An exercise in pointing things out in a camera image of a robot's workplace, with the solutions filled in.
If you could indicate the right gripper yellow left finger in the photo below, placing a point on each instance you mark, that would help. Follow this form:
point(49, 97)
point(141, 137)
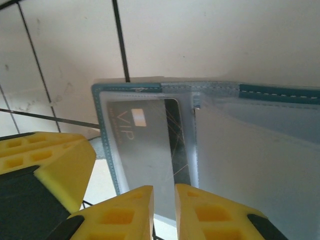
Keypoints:
point(120, 215)

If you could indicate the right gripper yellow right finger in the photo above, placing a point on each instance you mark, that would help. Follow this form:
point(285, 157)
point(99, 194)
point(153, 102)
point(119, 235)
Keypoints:
point(212, 217)

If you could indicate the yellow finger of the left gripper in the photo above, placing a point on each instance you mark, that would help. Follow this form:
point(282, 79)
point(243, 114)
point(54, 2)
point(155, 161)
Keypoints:
point(37, 140)
point(62, 170)

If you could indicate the black VIP credit card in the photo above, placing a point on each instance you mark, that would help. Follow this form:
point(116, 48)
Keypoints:
point(150, 150)

